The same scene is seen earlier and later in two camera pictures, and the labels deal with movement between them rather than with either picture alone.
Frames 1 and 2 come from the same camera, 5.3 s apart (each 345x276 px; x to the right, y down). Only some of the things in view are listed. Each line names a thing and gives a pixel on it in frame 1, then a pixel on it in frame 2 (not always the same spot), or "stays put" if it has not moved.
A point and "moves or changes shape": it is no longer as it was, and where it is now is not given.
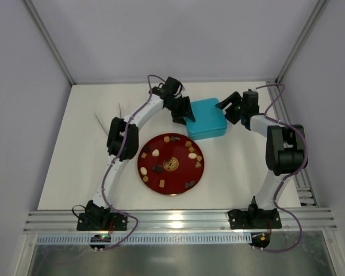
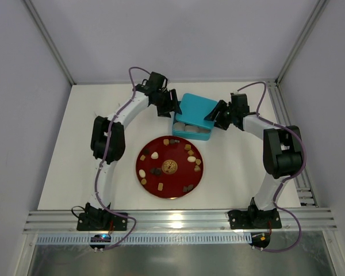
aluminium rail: [321, 219] stays put
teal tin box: [207, 134] → [184, 130]
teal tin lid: [207, 116] moves or changes shape
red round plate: [171, 164] stays put
